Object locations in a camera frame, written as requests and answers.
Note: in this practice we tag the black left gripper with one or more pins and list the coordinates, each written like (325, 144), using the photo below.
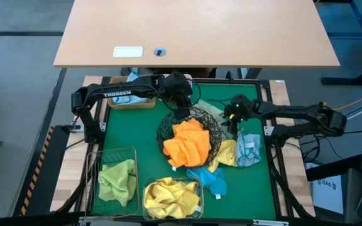
(176, 88)

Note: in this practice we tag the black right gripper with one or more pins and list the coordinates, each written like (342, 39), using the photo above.
(242, 108)

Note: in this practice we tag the pale blue-edged microfiber towel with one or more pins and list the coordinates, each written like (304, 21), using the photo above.
(247, 153)
(127, 100)

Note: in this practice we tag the yellow microfiber towel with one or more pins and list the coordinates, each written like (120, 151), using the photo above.
(168, 208)
(168, 188)
(226, 153)

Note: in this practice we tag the light green microfiber towel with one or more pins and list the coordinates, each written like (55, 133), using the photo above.
(115, 193)
(122, 171)

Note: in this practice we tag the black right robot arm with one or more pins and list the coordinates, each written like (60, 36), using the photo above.
(294, 111)

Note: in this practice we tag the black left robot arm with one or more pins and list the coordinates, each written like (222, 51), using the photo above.
(115, 93)

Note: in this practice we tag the pale sage microfiber towel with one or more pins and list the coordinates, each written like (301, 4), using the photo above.
(214, 111)

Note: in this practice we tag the bright blue microfiber towel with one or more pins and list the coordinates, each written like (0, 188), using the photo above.
(210, 180)

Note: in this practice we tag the tan wooden box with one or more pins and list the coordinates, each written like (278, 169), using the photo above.
(130, 106)

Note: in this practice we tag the grey round desk grommet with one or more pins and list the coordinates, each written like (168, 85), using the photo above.
(159, 51)

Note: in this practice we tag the green table mat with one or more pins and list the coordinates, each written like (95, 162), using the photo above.
(250, 194)

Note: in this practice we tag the clear plastic tray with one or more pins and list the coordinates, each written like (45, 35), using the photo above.
(202, 191)

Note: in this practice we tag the white rectangular desk plate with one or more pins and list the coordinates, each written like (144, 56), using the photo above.
(128, 51)

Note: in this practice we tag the tan wooden desk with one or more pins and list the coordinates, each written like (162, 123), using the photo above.
(200, 31)

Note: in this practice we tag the white labelled box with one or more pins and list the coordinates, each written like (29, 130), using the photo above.
(327, 194)

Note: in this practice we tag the black yellow hazard strip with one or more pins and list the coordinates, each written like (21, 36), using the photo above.
(38, 169)

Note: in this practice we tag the white metal bracket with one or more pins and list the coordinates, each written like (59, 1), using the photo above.
(268, 130)

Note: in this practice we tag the black aluminium table frame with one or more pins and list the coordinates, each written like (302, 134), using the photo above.
(276, 188)

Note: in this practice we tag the black desk leg frame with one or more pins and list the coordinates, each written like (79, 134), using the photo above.
(341, 81)

